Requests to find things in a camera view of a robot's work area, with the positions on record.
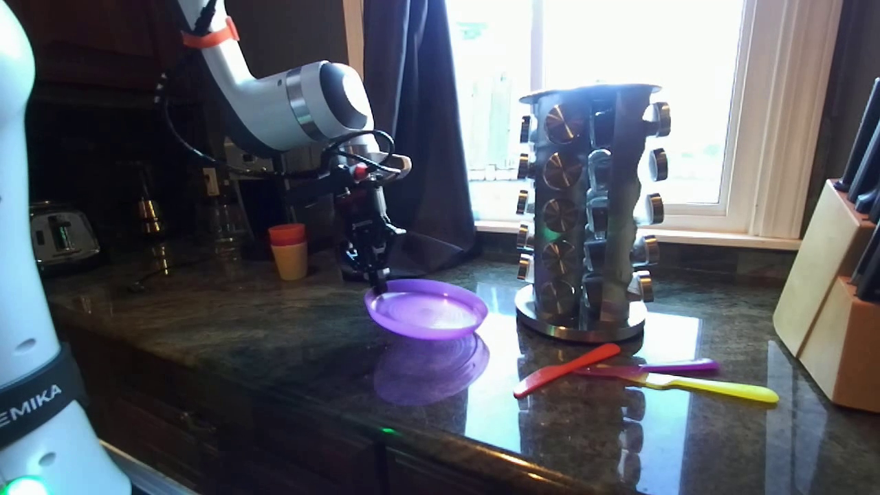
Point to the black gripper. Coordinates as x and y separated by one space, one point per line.
364 215

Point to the metal revolving spice rack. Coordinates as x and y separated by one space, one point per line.
585 211

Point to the dark grey curtain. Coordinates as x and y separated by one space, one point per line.
415 139

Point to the silver toaster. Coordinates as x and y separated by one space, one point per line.
63 238

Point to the orange plastic cup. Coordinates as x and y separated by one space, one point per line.
286 236

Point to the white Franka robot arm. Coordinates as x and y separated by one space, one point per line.
275 106

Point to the wooden knife block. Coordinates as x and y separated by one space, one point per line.
826 292

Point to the purple plastic knife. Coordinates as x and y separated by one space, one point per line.
687 368

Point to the purple plastic plate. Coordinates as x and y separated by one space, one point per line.
427 311

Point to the white window frame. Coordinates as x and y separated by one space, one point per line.
778 119

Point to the yellow plastic knife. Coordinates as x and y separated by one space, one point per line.
716 390

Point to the yellow plastic cup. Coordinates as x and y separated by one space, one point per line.
290 263

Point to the orange plastic knife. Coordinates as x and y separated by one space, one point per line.
568 370

